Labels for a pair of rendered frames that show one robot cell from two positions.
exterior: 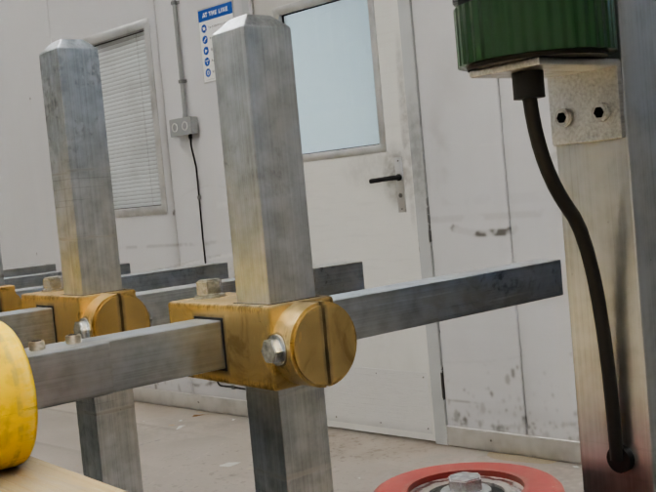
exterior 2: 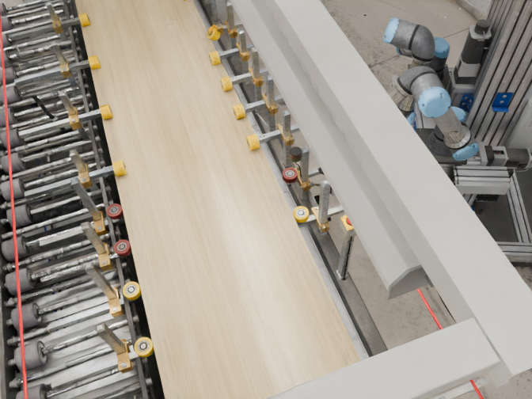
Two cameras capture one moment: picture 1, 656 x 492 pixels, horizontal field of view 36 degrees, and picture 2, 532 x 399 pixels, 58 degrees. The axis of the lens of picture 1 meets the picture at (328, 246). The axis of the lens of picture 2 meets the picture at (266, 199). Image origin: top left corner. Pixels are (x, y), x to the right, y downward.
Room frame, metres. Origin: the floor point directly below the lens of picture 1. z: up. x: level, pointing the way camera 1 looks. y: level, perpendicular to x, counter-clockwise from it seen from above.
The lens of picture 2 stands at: (-1.06, -0.54, 2.95)
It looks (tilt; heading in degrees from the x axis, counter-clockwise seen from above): 56 degrees down; 24
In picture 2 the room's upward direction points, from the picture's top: 5 degrees counter-clockwise
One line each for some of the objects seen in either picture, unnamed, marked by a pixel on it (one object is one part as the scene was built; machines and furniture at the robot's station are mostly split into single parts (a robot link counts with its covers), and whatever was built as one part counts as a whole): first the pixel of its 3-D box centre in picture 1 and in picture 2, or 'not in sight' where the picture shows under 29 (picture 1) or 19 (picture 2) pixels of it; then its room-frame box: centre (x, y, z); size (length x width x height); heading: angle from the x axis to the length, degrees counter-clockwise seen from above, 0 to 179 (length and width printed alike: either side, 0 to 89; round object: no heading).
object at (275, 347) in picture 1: (259, 338); (285, 134); (0.63, 0.05, 0.95); 0.14 x 0.06 x 0.05; 39
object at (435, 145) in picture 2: not in sight; (443, 138); (0.71, -0.76, 1.09); 0.15 x 0.15 x 0.10
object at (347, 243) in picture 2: not in sight; (346, 254); (0.02, -0.45, 0.93); 0.05 x 0.05 x 0.45; 39
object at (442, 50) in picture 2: not in sight; (435, 52); (1.18, -0.62, 1.21); 0.13 x 0.12 x 0.14; 79
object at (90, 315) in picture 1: (84, 321); (269, 104); (0.82, 0.21, 0.95); 0.14 x 0.06 x 0.05; 39
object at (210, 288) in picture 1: (209, 288); not in sight; (0.67, 0.08, 0.98); 0.02 x 0.02 x 0.01
